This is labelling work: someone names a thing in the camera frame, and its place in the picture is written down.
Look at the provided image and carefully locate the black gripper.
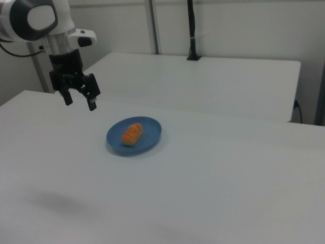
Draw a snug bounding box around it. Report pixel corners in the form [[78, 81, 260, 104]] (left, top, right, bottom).
[[48, 49, 100, 111]]

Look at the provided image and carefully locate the orange toy bread loaf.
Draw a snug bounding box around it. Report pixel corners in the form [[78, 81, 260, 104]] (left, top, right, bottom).
[[120, 123, 144, 147]]

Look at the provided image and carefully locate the blue round plate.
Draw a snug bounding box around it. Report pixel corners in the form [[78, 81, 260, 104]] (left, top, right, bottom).
[[106, 116, 163, 156]]

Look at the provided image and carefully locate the white side table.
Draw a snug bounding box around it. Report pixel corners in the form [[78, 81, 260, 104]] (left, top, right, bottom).
[[81, 52, 302, 123]]

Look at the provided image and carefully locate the black pole stand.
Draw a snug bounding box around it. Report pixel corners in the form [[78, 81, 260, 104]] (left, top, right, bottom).
[[186, 0, 202, 62]]

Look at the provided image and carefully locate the aluminium frame post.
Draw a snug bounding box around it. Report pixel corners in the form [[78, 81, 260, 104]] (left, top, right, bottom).
[[27, 42, 51, 94]]

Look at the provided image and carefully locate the grey metal partition post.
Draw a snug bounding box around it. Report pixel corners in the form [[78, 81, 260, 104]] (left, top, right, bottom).
[[145, 0, 163, 55]]

